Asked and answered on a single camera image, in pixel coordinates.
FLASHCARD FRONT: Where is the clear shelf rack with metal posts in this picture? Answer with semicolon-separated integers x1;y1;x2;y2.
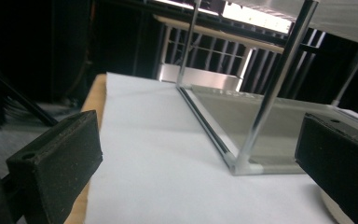
175;0;358;177

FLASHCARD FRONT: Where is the white slatted railing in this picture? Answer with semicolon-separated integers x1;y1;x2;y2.
152;13;328;94

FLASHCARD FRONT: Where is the black stand leg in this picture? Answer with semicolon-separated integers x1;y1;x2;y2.
0;74;59;128

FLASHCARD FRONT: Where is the bright light panel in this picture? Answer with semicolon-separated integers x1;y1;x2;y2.
155;0;293;35

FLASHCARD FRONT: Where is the dark curtain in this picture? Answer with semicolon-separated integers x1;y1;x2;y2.
0;0;91;129

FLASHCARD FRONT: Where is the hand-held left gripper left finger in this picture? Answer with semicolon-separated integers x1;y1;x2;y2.
6;109;103;224

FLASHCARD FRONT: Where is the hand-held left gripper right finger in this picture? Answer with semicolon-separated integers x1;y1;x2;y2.
294;112;358;224

